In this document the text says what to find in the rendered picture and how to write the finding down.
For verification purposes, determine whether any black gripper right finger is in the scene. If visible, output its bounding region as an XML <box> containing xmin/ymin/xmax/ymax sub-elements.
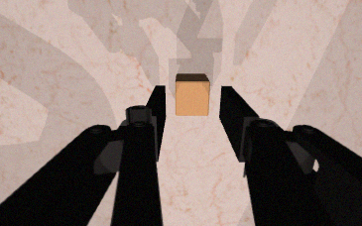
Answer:
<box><xmin>219</xmin><ymin>86</ymin><xmax>362</xmax><ymax>226</ymax></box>

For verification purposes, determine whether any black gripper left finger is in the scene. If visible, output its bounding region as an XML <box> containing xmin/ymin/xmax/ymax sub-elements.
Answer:
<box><xmin>0</xmin><ymin>85</ymin><xmax>166</xmax><ymax>226</ymax></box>

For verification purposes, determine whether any orange block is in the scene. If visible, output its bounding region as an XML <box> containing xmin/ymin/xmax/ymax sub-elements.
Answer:
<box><xmin>176</xmin><ymin>73</ymin><xmax>210</xmax><ymax>116</ymax></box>

